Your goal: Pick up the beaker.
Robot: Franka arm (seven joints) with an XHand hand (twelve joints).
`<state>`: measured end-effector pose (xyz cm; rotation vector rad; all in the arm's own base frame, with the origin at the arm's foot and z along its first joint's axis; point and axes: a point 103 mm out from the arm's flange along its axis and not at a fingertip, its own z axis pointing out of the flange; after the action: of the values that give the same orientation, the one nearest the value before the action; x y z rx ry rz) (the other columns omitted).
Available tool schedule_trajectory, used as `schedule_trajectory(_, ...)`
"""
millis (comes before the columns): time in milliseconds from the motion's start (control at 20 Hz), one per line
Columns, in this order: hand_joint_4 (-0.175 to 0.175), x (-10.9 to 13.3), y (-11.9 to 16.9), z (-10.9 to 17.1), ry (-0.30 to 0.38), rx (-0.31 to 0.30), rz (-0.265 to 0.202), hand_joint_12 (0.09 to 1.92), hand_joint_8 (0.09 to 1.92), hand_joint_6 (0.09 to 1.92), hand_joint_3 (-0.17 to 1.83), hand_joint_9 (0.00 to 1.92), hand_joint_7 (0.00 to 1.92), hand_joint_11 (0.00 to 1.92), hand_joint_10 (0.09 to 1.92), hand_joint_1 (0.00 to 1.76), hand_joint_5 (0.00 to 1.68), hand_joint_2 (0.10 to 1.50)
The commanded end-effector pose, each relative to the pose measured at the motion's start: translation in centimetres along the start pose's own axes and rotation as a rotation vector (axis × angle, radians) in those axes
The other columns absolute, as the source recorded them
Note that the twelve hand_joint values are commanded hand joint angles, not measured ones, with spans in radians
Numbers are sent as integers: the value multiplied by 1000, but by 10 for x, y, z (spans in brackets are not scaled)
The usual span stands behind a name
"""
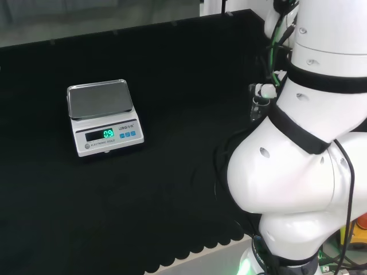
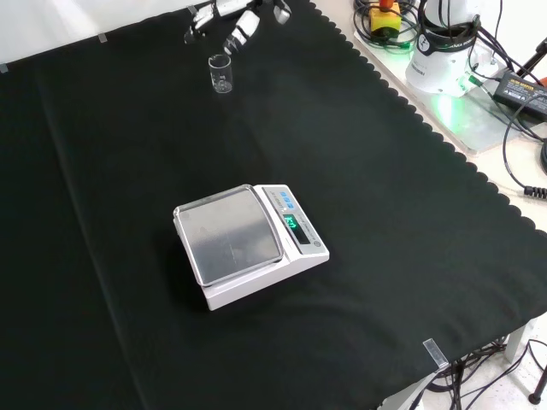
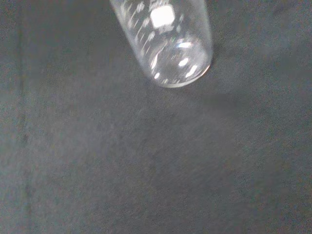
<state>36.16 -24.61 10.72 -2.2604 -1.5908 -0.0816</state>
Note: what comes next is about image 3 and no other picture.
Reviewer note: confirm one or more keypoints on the black bench cloth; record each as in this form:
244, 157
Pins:
146, 158

